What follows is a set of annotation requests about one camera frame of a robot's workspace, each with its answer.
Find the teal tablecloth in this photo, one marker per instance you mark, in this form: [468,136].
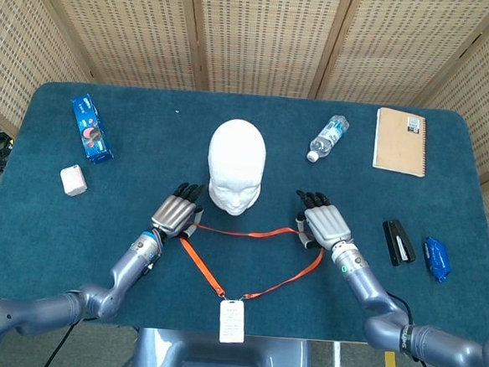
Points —
[138,268]

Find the black stapler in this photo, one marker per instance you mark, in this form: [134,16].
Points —
[397,242]

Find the brown spiral notebook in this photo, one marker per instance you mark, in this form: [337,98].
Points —
[399,142]

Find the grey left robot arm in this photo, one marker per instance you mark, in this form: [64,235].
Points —
[93,299]

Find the blue snack packet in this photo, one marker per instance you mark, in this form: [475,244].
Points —
[436,259]

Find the blue cookie box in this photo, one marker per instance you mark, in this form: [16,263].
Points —
[91,128]

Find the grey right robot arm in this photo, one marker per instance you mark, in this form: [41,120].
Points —
[371,293]

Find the grey robot torso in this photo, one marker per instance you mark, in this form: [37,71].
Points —
[215,358]

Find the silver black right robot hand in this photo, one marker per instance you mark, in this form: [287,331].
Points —
[327,225]

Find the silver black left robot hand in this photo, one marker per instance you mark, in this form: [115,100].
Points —
[173,212]

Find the woven wooden folding screen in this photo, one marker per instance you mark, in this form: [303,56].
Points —
[133,29]

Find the white foam mannequin head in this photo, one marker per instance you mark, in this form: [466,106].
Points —
[237,158]

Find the clear plastic water bottle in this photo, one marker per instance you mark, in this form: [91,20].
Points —
[328,138]

